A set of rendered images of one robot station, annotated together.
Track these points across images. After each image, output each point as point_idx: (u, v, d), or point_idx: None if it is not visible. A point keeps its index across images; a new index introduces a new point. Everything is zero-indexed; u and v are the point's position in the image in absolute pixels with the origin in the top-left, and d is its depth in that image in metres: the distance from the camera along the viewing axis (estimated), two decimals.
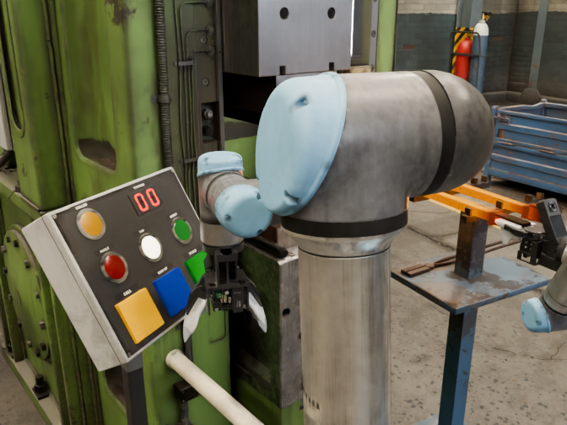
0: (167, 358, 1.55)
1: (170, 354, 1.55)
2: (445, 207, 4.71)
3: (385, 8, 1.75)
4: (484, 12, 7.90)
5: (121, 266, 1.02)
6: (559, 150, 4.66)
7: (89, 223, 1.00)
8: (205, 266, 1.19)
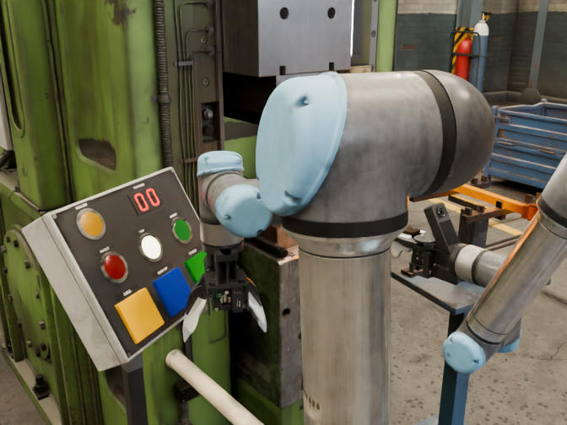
0: (167, 358, 1.55)
1: (170, 354, 1.55)
2: (445, 207, 4.71)
3: (385, 8, 1.75)
4: (484, 12, 7.90)
5: (121, 266, 1.02)
6: (559, 150, 4.66)
7: (89, 223, 1.00)
8: None
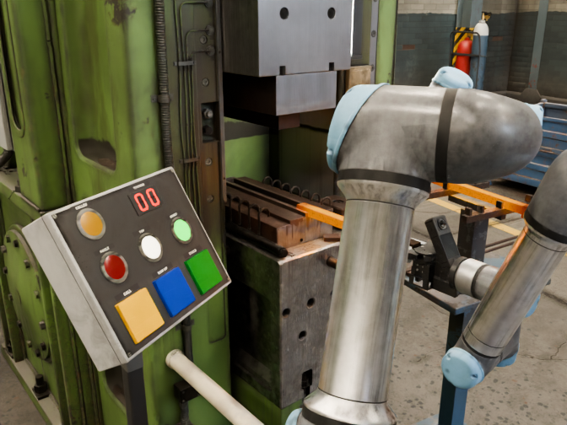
0: (167, 358, 1.55)
1: (170, 354, 1.55)
2: (445, 207, 4.71)
3: (385, 8, 1.75)
4: (484, 12, 7.90)
5: (121, 266, 1.02)
6: (559, 150, 4.66)
7: (89, 223, 1.00)
8: (205, 266, 1.19)
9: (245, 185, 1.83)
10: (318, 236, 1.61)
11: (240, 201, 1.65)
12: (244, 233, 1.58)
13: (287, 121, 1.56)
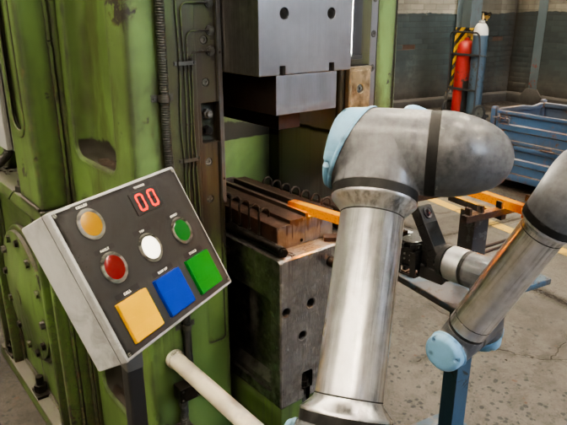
0: (167, 358, 1.55)
1: (170, 354, 1.55)
2: (445, 207, 4.71)
3: (385, 8, 1.75)
4: (484, 12, 7.90)
5: (121, 266, 1.02)
6: (559, 150, 4.66)
7: (89, 223, 1.00)
8: (205, 266, 1.19)
9: (245, 185, 1.83)
10: (318, 236, 1.61)
11: (240, 201, 1.65)
12: (244, 233, 1.58)
13: (287, 121, 1.56)
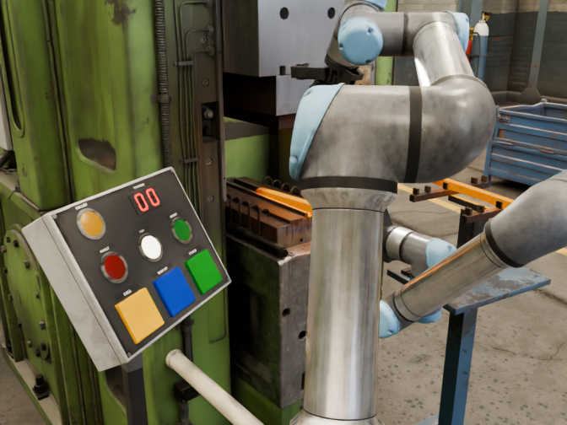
0: (167, 358, 1.55)
1: (170, 354, 1.55)
2: (445, 207, 4.71)
3: (385, 8, 1.75)
4: (484, 12, 7.90)
5: (121, 266, 1.02)
6: (559, 150, 4.66)
7: (89, 223, 1.00)
8: (205, 266, 1.19)
9: (245, 185, 1.83)
10: None
11: (240, 201, 1.65)
12: (244, 233, 1.58)
13: (287, 121, 1.56)
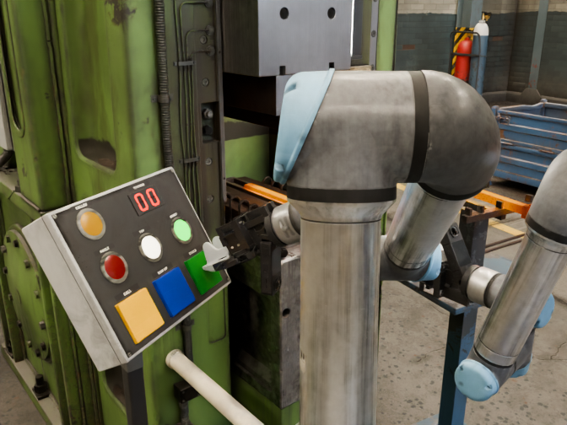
0: (167, 358, 1.55)
1: (170, 354, 1.55)
2: None
3: (385, 8, 1.75)
4: (484, 12, 7.90)
5: (121, 266, 1.02)
6: (559, 150, 4.66)
7: (89, 223, 1.00)
8: (205, 266, 1.19)
9: None
10: None
11: (240, 201, 1.65)
12: None
13: None
